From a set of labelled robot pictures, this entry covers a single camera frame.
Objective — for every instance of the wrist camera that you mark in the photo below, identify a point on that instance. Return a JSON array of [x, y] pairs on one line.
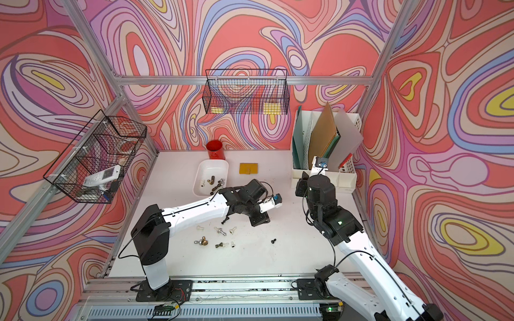
[[274, 202], [319, 165]]

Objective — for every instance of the brown cardboard folder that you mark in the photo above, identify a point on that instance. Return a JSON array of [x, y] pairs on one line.
[[324, 136]]

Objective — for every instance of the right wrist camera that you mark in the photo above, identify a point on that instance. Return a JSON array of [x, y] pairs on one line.
[[319, 165]]

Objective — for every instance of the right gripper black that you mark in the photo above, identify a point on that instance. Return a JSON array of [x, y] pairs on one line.
[[302, 184]]

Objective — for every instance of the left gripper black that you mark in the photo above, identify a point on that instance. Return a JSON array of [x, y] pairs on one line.
[[261, 219]]

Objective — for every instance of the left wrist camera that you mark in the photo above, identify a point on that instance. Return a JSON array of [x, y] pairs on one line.
[[274, 202]]

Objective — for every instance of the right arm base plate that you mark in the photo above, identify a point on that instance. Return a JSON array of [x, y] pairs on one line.
[[311, 289]]

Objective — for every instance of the white storage tray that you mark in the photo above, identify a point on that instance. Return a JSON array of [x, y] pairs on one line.
[[207, 168]]

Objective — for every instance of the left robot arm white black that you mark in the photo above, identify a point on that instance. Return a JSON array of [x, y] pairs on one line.
[[157, 226]]

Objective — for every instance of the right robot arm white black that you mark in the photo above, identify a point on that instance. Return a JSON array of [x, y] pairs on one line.
[[389, 298]]

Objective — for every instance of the yellow sponge in basket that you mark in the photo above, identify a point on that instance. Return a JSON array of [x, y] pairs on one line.
[[271, 108]]

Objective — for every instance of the left wire basket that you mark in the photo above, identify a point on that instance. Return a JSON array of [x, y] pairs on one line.
[[103, 142]]

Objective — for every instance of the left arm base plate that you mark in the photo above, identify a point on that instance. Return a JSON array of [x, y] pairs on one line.
[[173, 290]]

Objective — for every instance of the green folder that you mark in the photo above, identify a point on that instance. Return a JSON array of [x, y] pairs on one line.
[[297, 141]]

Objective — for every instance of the grey folder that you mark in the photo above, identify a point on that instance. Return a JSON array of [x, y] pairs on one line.
[[350, 138]]

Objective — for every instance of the wire basket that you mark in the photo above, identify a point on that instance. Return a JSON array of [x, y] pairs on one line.
[[103, 142], [245, 90]]

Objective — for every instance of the back wire basket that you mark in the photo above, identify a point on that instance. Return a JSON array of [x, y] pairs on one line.
[[245, 90]]

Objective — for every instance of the white remote control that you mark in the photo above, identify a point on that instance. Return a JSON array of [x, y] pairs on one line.
[[103, 178]]

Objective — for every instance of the red cup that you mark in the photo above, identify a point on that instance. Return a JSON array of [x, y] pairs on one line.
[[215, 150]]

